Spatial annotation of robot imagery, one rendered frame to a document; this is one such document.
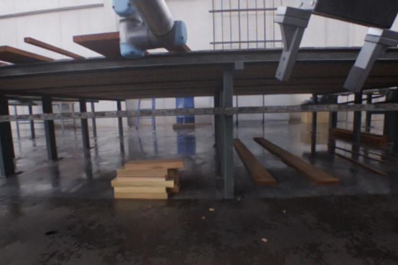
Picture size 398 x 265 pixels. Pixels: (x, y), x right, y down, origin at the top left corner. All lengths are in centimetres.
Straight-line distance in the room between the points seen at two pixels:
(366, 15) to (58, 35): 925
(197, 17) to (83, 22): 399
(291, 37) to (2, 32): 1080
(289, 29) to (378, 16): 12
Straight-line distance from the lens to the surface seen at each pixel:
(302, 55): 120
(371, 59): 43
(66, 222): 128
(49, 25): 970
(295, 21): 35
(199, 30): 764
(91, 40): 104
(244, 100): 668
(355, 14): 38
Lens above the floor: 55
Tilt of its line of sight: 7 degrees down
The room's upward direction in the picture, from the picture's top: 2 degrees counter-clockwise
